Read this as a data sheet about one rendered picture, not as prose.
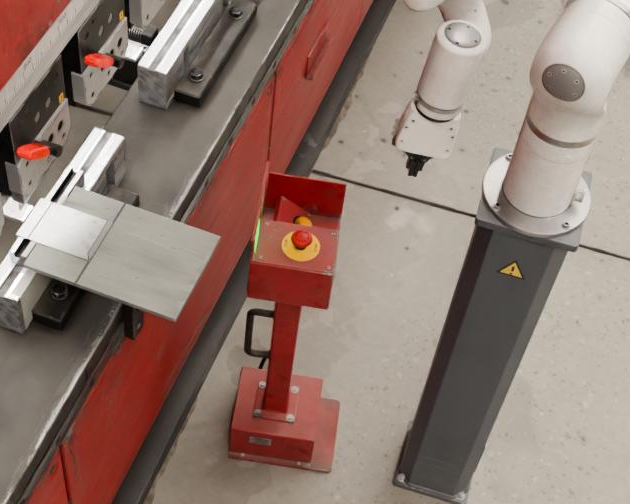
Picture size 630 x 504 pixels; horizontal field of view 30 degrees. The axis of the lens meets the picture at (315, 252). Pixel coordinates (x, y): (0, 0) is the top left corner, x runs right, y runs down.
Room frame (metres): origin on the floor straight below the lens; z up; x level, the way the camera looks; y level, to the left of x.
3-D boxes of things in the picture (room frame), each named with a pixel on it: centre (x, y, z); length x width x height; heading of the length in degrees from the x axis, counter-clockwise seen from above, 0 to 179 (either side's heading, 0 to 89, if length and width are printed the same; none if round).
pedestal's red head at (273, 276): (1.42, 0.04, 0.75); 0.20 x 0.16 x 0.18; 0
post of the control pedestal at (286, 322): (1.42, 0.04, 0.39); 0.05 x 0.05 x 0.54; 0
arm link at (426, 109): (1.47, -0.17, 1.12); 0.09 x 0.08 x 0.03; 90
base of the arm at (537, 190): (1.38, -0.37, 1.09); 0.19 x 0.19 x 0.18
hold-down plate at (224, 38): (1.74, 0.25, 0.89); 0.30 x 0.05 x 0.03; 167
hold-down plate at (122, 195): (1.19, 0.38, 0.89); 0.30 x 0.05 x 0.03; 167
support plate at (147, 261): (1.13, 0.31, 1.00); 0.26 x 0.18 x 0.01; 77
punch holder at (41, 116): (1.14, 0.45, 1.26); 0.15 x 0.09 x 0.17; 167
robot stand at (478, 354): (1.38, -0.37, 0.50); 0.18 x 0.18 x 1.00; 81
